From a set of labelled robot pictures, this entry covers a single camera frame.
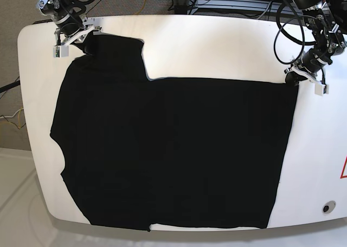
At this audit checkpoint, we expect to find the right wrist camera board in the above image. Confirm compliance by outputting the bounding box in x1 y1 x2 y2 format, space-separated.
53 45 69 58

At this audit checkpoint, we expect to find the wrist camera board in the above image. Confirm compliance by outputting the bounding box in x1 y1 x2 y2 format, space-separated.
314 84 329 96
53 45 69 58

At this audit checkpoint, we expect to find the table cable grommet hole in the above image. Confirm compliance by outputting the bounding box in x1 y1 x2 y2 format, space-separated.
322 200 336 214

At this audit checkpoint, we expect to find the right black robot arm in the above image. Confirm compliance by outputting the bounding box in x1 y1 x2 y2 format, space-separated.
38 0 284 86

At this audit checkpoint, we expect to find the white floor cable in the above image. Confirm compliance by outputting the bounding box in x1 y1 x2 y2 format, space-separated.
0 108 25 123

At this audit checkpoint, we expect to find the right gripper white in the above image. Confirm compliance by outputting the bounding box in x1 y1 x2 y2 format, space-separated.
54 16 102 48

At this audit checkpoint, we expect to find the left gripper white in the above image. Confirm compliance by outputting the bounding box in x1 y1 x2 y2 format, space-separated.
285 56 327 85

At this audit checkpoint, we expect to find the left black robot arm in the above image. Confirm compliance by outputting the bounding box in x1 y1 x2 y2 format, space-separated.
81 0 345 91

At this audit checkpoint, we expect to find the aluminium frame rail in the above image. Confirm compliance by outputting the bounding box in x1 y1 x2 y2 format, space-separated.
189 0 272 15

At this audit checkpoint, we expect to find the red warning sticker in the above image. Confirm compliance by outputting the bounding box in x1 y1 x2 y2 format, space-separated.
340 158 347 179

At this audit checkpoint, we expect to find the black T-shirt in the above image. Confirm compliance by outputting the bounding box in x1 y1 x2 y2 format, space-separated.
49 33 299 233

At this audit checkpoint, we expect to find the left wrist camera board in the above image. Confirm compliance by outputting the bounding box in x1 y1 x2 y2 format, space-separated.
314 84 329 96

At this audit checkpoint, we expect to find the yellow cable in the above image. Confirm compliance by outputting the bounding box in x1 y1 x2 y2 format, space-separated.
135 0 149 15

